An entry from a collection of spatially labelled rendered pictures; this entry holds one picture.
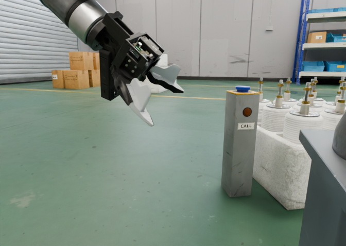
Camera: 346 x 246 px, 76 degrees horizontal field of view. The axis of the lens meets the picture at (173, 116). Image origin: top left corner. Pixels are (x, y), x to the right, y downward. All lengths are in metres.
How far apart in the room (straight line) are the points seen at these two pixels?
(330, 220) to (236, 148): 0.42
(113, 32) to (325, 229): 0.41
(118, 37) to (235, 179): 0.50
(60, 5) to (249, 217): 0.64
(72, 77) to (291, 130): 3.67
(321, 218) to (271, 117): 0.52
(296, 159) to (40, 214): 0.69
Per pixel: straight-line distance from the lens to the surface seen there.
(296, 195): 0.72
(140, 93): 0.40
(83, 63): 4.08
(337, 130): 0.29
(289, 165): 0.68
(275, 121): 0.79
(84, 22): 0.46
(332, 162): 0.26
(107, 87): 0.49
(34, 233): 0.68
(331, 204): 0.28
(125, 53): 0.41
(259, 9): 5.94
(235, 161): 0.68
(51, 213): 0.73
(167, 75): 0.49
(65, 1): 0.48
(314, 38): 5.26
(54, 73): 4.34
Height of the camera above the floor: 0.39
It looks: 13 degrees down
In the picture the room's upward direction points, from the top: straight up
